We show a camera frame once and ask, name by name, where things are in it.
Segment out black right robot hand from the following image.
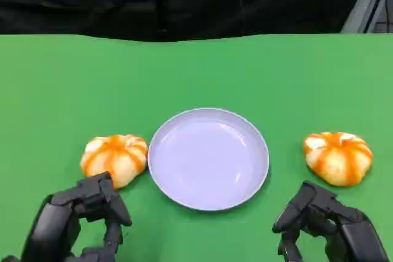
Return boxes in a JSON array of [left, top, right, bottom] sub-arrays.
[[271, 180, 391, 262]]

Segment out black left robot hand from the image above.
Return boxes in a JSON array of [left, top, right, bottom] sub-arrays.
[[0, 171, 133, 262]]

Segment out orange and white bread roll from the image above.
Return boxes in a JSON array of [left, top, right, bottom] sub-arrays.
[[80, 134, 149, 190], [303, 131, 374, 187]]

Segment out lilac plate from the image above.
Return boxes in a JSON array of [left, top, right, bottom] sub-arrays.
[[147, 107, 270, 212]]

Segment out green table cloth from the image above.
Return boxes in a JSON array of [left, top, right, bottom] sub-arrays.
[[0, 33, 393, 262]]

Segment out grey metal frame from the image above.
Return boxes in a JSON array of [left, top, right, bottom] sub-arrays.
[[339, 0, 393, 34]]

